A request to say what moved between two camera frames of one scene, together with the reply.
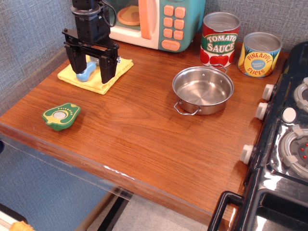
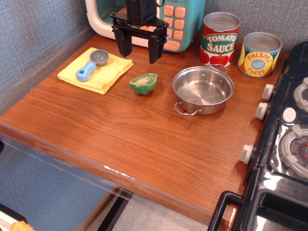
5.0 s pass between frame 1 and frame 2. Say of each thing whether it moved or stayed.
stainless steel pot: stayed
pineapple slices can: stayed
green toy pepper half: moved
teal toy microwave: stayed
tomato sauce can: stayed
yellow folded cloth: stayed
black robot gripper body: moved
